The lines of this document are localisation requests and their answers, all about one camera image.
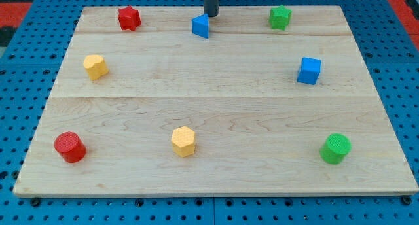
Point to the green star block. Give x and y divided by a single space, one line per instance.
279 17

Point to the red star block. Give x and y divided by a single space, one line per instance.
129 18

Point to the yellow hexagon block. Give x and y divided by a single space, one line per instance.
183 141

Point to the light wooden board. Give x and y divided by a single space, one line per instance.
258 130

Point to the blue triangle block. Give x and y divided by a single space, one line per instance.
200 26

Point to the blue cube block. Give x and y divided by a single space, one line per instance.
309 70

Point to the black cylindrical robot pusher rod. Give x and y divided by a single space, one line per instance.
211 7

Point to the yellow heart block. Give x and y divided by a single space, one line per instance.
95 66

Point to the green cylinder block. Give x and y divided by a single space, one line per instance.
335 148

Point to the red cylinder block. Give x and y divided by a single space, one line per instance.
70 147

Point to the blue perforated metal base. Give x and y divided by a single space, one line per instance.
31 62

